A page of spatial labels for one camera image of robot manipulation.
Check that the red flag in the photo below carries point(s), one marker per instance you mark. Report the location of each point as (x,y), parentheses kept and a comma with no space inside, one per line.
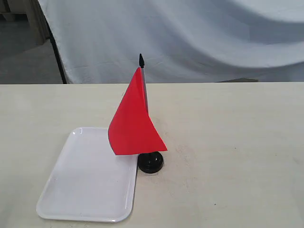
(131,130)

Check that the black round flag base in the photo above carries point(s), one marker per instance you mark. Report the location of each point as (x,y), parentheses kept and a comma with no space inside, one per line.
(150,163)

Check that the white backdrop cloth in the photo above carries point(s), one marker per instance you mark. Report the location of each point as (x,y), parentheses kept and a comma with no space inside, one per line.
(181,41)

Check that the white plastic tray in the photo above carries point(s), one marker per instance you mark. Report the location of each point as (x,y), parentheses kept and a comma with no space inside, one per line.
(89,182)

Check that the black backdrop stand pole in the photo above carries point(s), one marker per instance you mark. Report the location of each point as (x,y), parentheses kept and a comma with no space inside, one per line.
(57,56)

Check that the wooden furniture in background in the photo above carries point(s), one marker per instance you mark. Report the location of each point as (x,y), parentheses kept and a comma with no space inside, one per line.
(10,9)

